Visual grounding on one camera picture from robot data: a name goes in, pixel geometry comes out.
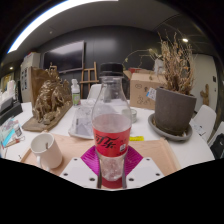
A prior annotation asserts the clear red-labelled drink bottle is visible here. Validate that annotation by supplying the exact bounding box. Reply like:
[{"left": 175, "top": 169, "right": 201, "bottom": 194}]
[{"left": 91, "top": 62, "right": 133, "bottom": 183}]

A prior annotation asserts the white ceramic mug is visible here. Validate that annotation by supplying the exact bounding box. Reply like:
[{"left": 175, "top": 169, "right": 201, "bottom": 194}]
[{"left": 29, "top": 132, "right": 64, "bottom": 171}]

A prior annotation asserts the small white jar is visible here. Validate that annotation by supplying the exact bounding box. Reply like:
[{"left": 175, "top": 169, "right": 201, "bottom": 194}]
[{"left": 128, "top": 107, "right": 138, "bottom": 124}]

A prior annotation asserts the black backpack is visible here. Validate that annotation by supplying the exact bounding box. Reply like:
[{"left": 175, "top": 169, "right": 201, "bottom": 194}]
[{"left": 210, "top": 133, "right": 224, "bottom": 160}]

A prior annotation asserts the black flat box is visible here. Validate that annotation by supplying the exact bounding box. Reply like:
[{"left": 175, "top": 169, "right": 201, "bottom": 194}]
[
  {"left": 0, "top": 96, "right": 14, "bottom": 114},
  {"left": 0, "top": 101, "right": 24, "bottom": 126}
]

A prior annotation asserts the golden brown sculpture on base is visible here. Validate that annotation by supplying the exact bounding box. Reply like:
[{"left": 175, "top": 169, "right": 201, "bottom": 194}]
[{"left": 21, "top": 65, "right": 74, "bottom": 133}]

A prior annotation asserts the long ceiling light strip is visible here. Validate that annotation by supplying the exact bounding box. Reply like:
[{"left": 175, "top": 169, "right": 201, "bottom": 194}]
[{"left": 7, "top": 0, "right": 119, "bottom": 54}]

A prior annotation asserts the white plastic chair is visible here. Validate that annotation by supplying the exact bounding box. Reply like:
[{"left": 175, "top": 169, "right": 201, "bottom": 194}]
[
  {"left": 87, "top": 83, "right": 103, "bottom": 100},
  {"left": 192, "top": 104, "right": 218, "bottom": 143},
  {"left": 208, "top": 121, "right": 224, "bottom": 159}
]

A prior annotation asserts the brown cardboard box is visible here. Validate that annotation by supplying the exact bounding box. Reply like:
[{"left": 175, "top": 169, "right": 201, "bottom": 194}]
[{"left": 123, "top": 69, "right": 166, "bottom": 111}]

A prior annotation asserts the black wall screen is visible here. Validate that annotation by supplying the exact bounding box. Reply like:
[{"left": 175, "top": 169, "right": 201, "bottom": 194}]
[{"left": 42, "top": 40, "right": 86, "bottom": 74}]

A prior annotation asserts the wooden brush with red band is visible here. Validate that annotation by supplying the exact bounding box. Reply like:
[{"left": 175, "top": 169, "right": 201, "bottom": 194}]
[{"left": 4, "top": 136, "right": 26, "bottom": 148}]

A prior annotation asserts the light wooden drawing board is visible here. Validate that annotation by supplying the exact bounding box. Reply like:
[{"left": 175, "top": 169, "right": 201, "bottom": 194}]
[
  {"left": 19, "top": 133, "right": 98, "bottom": 177},
  {"left": 128, "top": 137, "right": 183, "bottom": 177}
]

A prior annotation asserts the wooden easel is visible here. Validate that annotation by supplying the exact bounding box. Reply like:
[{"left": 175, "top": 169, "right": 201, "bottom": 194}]
[{"left": 79, "top": 60, "right": 100, "bottom": 99}]

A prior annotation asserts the small paint jar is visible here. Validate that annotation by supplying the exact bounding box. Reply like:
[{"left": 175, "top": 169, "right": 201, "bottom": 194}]
[{"left": 13, "top": 120, "right": 24, "bottom": 138}]

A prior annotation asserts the dried plant in grey pot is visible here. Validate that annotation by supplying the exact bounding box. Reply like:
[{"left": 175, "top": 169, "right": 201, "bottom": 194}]
[{"left": 153, "top": 31, "right": 198, "bottom": 137}]

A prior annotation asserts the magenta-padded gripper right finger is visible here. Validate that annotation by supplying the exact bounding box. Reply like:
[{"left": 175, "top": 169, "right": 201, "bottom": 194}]
[{"left": 124, "top": 145, "right": 165, "bottom": 190}]

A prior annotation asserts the small yellow tag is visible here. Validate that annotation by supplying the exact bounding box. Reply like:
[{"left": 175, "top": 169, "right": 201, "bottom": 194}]
[{"left": 129, "top": 135, "right": 145, "bottom": 142}]

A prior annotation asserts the wooden mannequin figure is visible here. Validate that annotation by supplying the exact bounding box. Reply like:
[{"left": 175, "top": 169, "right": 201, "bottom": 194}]
[{"left": 199, "top": 83, "right": 212, "bottom": 107}]

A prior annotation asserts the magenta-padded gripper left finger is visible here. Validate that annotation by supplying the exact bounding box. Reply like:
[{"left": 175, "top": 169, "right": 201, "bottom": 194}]
[{"left": 59, "top": 145, "right": 100, "bottom": 190}]

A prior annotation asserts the small green-labelled white bottle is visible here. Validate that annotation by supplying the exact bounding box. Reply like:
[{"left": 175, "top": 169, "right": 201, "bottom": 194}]
[{"left": 70, "top": 78, "right": 82, "bottom": 108}]

